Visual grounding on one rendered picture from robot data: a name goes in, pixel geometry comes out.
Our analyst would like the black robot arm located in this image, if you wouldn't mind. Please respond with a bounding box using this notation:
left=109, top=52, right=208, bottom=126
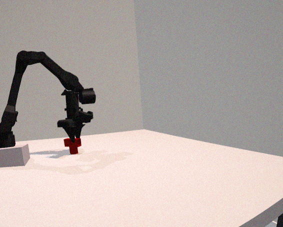
left=0, top=50, right=96, bottom=149

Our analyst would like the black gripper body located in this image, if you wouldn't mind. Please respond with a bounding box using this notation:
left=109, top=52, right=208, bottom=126
left=57, top=104, right=88, bottom=128

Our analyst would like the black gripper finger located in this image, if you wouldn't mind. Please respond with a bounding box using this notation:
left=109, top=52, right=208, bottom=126
left=74, top=124, right=85, bottom=139
left=62, top=126, right=77, bottom=143

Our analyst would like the red cube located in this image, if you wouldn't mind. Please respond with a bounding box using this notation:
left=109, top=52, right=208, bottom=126
left=69, top=147, right=78, bottom=154
left=71, top=138, right=82, bottom=148
left=63, top=138, right=72, bottom=147

